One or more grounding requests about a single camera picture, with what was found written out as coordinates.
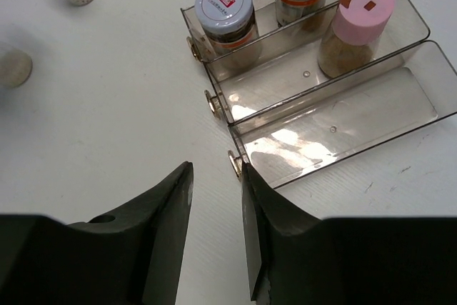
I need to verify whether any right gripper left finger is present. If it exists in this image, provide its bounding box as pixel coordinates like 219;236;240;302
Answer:
1;161;194;304

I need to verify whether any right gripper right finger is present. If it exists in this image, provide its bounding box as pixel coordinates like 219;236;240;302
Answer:
241;164;456;304

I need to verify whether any pink lid spice bottle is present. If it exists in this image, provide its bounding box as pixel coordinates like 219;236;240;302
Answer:
318;0;395;79

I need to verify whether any yellow lid spice bottle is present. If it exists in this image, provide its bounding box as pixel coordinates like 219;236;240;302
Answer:
1;42;33;88

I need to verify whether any orange label sauce jar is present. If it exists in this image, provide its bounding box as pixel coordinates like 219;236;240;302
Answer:
194;0;258;56

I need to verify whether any middle clear organizer bin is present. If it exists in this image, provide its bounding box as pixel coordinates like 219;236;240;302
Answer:
204;0;431;123

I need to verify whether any clear organizer bin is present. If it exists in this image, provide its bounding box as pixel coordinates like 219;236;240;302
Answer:
204;0;431;123
233;40;456;189
180;0;390;63

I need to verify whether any right clear organizer bin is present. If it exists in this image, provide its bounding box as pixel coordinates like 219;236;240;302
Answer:
233;40;456;189

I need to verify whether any left clear organizer bin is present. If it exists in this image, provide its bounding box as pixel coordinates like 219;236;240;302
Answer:
180;0;390;63

